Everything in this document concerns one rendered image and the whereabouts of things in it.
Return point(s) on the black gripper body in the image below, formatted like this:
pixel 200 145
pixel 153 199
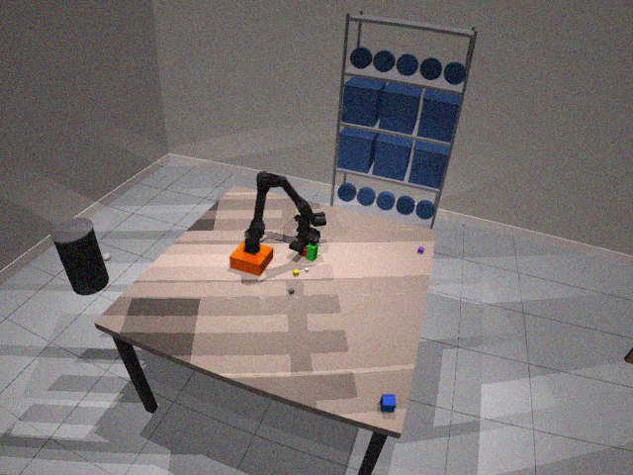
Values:
pixel 299 244

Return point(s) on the blue cube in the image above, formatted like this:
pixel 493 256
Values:
pixel 388 403

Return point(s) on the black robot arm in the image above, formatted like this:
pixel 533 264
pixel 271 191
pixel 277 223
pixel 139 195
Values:
pixel 266 180

